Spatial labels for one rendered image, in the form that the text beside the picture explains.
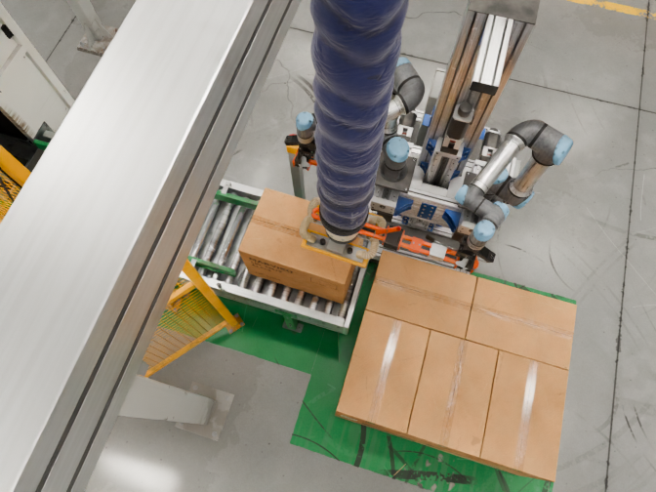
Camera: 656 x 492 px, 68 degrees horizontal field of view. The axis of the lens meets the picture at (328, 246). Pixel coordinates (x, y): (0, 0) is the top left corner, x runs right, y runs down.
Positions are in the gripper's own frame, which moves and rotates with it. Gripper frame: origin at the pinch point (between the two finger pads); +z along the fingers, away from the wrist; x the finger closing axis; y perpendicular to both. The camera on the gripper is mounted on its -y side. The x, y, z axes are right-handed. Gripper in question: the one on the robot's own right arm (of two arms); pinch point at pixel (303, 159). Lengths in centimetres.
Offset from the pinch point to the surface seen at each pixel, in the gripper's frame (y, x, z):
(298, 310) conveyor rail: 16, -60, 65
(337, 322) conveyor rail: 40, -59, 65
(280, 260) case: 2, -45, 30
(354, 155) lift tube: 35, -36, -76
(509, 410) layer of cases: 144, -73, 70
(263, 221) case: -14.9, -27.0, 29.7
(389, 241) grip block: 54, -29, -2
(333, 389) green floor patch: 48, -89, 124
